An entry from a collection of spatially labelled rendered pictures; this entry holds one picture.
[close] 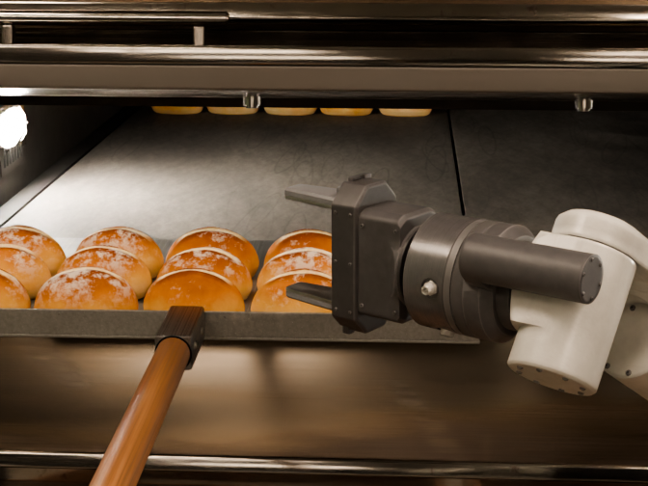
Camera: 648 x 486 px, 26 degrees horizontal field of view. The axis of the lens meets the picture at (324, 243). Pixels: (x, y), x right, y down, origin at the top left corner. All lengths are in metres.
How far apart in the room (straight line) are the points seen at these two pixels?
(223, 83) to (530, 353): 0.56
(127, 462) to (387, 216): 0.26
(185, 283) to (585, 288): 0.51
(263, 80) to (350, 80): 0.09
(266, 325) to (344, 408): 0.35
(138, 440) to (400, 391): 0.66
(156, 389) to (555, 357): 0.33
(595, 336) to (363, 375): 0.70
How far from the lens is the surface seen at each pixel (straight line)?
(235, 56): 1.42
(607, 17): 1.51
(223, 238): 1.50
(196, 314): 1.30
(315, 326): 1.32
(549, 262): 0.95
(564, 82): 1.42
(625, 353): 1.07
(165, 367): 1.17
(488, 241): 0.98
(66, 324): 1.36
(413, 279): 1.03
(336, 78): 1.41
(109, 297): 1.36
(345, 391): 1.65
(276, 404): 1.66
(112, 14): 1.48
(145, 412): 1.08
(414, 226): 1.06
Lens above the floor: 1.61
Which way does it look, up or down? 15 degrees down
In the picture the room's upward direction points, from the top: straight up
